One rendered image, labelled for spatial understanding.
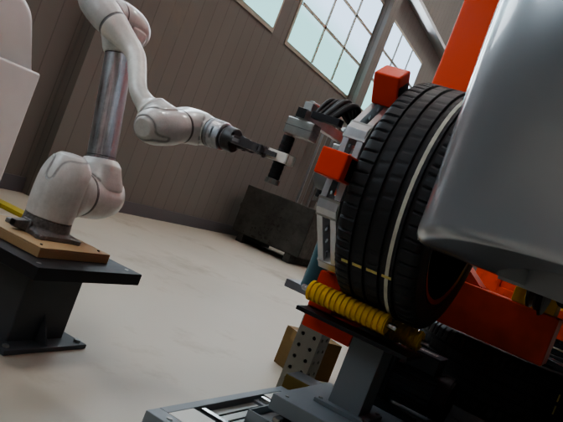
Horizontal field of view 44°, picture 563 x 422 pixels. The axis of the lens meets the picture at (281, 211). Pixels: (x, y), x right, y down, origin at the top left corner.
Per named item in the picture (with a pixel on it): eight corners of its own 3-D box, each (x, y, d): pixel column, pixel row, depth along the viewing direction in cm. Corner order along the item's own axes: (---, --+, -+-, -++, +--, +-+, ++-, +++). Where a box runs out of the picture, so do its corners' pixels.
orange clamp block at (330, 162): (351, 187, 178) (338, 180, 170) (325, 177, 181) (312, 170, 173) (361, 161, 177) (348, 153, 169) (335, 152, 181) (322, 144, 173)
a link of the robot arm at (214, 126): (197, 142, 208) (213, 148, 205) (209, 114, 207) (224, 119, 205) (214, 149, 216) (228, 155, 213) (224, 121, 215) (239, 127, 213)
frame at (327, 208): (313, 270, 179) (390, 73, 177) (292, 261, 182) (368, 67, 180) (379, 282, 227) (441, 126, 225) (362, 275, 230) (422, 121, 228)
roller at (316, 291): (389, 339, 180) (397, 318, 180) (294, 295, 194) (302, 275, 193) (395, 338, 185) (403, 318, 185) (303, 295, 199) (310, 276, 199)
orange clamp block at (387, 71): (395, 110, 185) (400, 78, 180) (369, 102, 188) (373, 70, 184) (406, 102, 190) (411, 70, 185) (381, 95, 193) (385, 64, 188)
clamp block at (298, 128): (308, 140, 194) (315, 122, 193) (281, 131, 198) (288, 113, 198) (315, 144, 198) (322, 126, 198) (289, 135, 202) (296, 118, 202)
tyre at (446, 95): (533, 79, 199) (482, 270, 231) (456, 60, 210) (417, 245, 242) (444, 142, 150) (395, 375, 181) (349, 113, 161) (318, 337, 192)
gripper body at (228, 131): (228, 151, 213) (252, 161, 208) (214, 146, 205) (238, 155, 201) (237, 129, 213) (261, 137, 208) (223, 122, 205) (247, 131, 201)
